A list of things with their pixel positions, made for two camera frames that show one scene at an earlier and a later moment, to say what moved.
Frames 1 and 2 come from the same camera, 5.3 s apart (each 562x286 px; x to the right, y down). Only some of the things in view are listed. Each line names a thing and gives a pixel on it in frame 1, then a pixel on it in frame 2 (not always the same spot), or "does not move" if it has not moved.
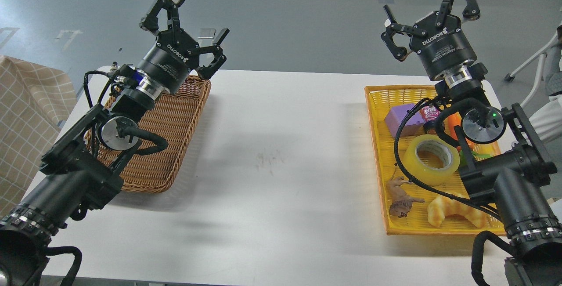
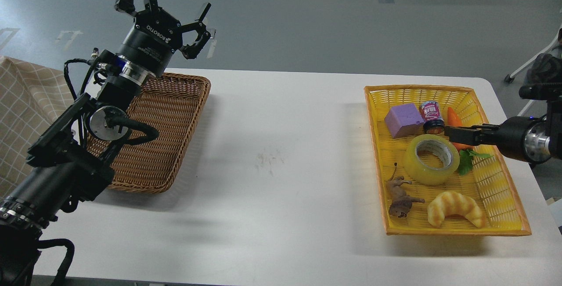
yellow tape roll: [425, 175] does not move
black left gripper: [174, 54] -> [156, 34]
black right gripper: [444, 45] -> [525, 138]
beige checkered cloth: [34, 100] does not move
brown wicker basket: [174, 117] does not move
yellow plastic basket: [418, 152] does not move
